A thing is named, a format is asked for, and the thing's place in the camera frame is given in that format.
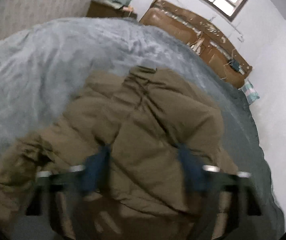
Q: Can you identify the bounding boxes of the brown wooden padded headboard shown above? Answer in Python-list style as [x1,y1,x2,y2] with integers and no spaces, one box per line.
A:
[140,0,252,88]

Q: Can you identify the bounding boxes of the dark wooden nightstand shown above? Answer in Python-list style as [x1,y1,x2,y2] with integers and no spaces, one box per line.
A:
[86,0,138,20]

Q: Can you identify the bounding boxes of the black device on headboard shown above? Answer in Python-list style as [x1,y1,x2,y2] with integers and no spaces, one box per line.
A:
[229,59,241,73]

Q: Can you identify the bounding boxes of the plaid teal pillow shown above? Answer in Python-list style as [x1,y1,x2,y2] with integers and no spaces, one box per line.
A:
[240,80,260,105]

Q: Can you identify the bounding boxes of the grey plush bed blanket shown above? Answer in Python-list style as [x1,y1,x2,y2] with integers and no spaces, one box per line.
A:
[0,18,285,239]

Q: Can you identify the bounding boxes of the olive brown puffer jacket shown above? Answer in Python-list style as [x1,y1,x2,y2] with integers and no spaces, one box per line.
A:
[0,67,238,239]

